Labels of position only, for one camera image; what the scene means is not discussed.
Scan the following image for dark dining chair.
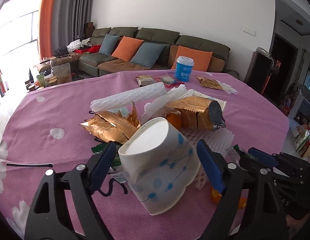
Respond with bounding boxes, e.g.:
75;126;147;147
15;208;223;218
244;47;274;94

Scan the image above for gold flat snack packet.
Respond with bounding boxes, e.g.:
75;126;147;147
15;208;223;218
196;76;223;90

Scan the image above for gold foil snack wrapper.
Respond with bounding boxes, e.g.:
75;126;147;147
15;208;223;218
80;102;141;144

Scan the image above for white paper cup blue dots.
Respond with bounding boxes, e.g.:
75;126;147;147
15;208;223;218
118;118;200;216

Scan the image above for gold and black snack bag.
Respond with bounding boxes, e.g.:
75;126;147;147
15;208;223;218
165;96;226;131

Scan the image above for black cable tie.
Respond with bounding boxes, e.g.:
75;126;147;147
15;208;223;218
6;163;53;168

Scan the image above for pink floral tablecloth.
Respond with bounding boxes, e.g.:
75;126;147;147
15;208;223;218
0;72;289;239

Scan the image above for blue cup with white lid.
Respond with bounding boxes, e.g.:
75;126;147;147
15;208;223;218
175;56;194;82

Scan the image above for coffee table with jars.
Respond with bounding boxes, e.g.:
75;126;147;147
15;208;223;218
25;56;79;92

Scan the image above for red clear snack packet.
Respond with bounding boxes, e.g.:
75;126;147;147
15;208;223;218
154;74;184;88

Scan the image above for olive green sectional sofa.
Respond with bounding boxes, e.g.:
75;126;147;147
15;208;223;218
77;27;239;77

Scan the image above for small brown snack packet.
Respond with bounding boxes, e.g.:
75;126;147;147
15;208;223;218
135;75;156;87

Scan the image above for blue grey cushion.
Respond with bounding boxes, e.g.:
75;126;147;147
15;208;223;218
130;42;165;68
99;34;119;56

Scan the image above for grey curtain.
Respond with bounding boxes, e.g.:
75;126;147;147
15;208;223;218
51;0;93;51

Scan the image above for orange peel piece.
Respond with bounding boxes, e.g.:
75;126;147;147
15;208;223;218
166;113;181;130

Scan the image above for orange curtain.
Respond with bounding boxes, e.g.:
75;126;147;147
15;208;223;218
37;0;55;59

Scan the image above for orange cushion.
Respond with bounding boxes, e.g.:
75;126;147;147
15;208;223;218
172;46;213;72
112;36;144;62

